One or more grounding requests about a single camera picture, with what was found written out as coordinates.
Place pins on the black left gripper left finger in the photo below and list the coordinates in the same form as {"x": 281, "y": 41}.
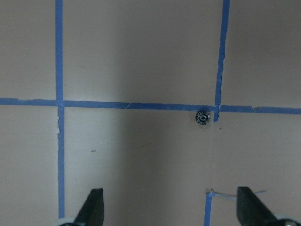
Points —
{"x": 92, "y": 211}

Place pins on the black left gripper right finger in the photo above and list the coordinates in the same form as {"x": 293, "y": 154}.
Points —
{"x": 251, "y": 211}

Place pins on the small black bearing gear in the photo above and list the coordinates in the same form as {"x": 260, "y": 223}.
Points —
{"x": 203, "y": 117}

